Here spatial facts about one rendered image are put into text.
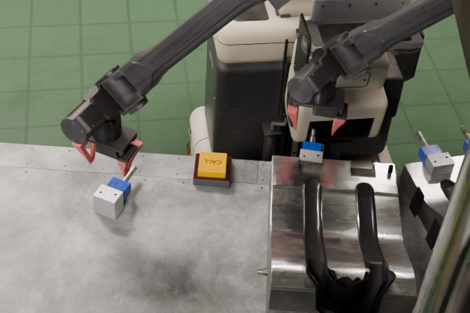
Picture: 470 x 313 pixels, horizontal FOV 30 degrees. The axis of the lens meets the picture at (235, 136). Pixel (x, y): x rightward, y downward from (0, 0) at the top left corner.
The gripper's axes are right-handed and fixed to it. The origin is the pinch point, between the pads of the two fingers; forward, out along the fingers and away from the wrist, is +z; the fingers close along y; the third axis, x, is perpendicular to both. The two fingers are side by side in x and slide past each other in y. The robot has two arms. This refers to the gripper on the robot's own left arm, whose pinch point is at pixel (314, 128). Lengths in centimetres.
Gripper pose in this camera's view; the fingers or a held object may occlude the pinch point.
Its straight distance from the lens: 187.4
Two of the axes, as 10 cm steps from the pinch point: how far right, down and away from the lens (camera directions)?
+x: 1.5, -6.8, 7.2
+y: 9.9, 1.5, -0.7
